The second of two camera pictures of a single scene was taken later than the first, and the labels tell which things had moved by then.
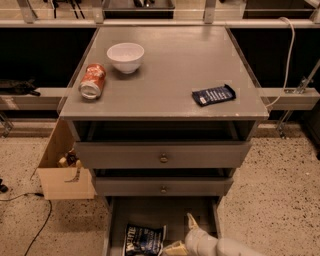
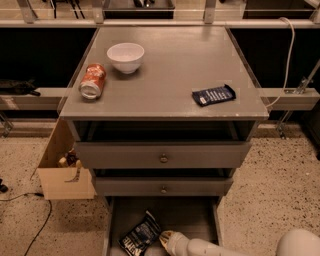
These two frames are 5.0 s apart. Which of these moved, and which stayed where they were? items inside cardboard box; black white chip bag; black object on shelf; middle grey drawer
Moved: black white chip bag
Stayed: items inside cardboard box; black object on shelf; middle grey drawer
